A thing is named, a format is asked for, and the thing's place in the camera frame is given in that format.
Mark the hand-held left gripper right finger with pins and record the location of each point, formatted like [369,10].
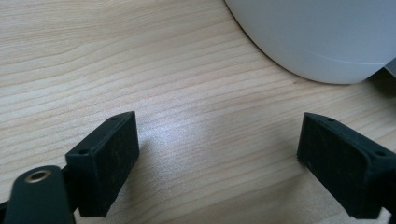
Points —
[342,168]

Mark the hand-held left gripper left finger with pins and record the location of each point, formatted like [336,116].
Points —
[102,168]

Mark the white pedal trash can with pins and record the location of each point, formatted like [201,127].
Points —
[311,34]

